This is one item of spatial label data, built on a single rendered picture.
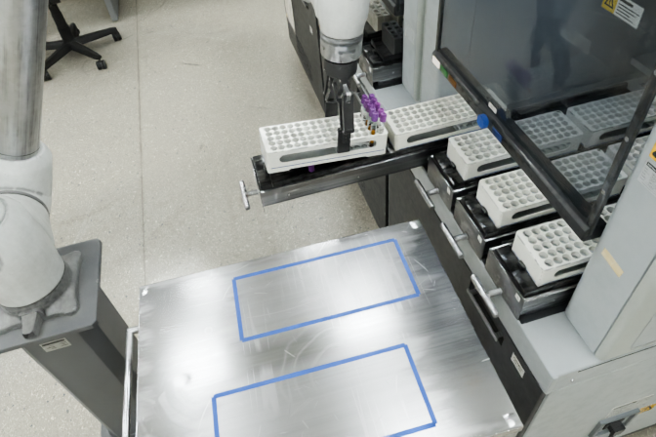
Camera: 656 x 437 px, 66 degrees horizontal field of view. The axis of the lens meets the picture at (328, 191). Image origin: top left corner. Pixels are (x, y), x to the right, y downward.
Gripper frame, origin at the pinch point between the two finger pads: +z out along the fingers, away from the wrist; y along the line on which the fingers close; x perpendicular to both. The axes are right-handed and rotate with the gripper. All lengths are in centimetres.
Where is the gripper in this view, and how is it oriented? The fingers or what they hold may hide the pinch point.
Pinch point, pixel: (337, 131)
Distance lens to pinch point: 124.0
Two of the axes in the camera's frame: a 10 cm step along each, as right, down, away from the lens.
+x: 9.6, -1.7, 2.1
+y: 2.7, 6.7, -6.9
